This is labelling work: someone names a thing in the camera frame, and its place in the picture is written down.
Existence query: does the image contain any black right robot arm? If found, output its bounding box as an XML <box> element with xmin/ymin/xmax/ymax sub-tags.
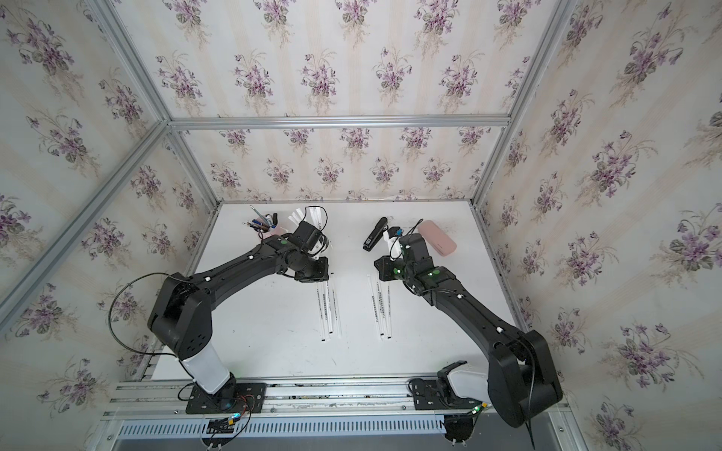
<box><xmin>374</xmin><ymin>233</ymin><xmax>563</xmax><ymax>428</ymax></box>

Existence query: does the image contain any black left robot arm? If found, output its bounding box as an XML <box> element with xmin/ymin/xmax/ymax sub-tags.
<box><xmin>148</xmin><ymin>221</ymin><xmax>329</xmax><ymax>398</ymax></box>

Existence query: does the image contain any bundle of wrapped straws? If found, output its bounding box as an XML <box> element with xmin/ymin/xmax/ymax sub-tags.
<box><xmin>289</xmin><ymin>208</ymin><xmax>308</xmax><ymax>226</ymax></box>

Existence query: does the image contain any black stapler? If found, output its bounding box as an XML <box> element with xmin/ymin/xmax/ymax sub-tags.
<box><xmin>362</xmin><ymin>216</ymin><xmax>388</xmax><ymax>252</ymax></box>

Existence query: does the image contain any pink pen cup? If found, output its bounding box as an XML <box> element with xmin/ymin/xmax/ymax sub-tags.
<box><xmin>264</xmin><ymin>225</ymin><xmax>287</xmax><ymax>237</ymax></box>

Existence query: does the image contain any pink eraser case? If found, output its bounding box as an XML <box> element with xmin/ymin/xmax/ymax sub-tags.
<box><xmin>417</xmin><ymin>220</ymin><xmax>457</xmax><ymax>257</ymax></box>

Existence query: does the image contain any aluminium mounting rail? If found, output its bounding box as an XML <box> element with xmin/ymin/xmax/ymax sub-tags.
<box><xmin>100</xmin><ymin>373</ymin><xmax>571</xmax><ymax>421</ymax></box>

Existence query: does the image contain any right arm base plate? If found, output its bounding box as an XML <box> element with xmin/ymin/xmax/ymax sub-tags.
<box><xmin>407</xmin><ymin>378</ymin><xmax>490</xmax><ymax>413</ymax></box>

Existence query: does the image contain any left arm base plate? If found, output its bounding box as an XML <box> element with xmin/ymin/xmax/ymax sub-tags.
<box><xmin>185</xmin><ymin>383</ymin><xmax>268</xmax><ymax>415</ymax></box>

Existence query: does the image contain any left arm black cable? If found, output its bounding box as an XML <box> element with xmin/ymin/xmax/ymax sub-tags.
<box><xmin>107</xmin><ymin>271</ymin><xmax>187</xmax><ymax>357</ymax></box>

